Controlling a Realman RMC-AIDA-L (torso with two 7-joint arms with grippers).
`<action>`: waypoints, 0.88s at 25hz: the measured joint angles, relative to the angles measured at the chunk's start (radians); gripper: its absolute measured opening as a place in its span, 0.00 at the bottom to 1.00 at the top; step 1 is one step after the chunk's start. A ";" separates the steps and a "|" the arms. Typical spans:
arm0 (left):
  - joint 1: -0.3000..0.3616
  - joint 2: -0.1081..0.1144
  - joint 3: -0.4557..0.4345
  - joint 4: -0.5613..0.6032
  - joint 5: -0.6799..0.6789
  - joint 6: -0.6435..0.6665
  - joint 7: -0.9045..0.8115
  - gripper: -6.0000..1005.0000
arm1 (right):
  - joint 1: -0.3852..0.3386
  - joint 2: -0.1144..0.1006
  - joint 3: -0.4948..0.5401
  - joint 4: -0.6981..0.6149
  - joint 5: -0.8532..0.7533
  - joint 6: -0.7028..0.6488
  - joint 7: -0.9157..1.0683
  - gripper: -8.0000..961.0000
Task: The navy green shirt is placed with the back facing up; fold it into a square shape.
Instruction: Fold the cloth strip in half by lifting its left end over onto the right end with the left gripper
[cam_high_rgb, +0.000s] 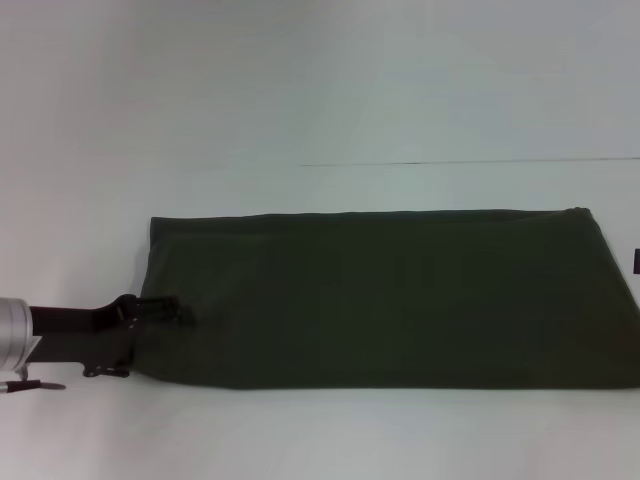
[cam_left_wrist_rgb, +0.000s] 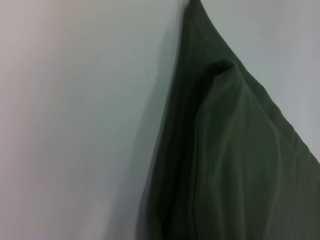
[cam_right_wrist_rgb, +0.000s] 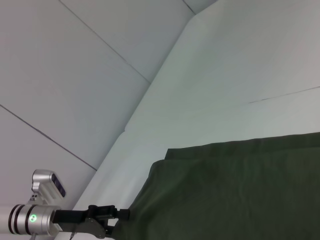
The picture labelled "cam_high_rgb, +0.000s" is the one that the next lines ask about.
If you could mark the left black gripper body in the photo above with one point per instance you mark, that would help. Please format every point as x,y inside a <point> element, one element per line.
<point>80,340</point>

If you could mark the dark green shirt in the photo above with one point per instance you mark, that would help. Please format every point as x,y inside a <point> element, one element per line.
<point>390,300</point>

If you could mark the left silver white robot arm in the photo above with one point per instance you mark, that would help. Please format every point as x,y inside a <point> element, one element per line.
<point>15,335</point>

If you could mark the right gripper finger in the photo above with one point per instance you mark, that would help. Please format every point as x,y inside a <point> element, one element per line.
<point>637,261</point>

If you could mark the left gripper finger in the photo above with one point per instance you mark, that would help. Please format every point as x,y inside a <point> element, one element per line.
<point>162,310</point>

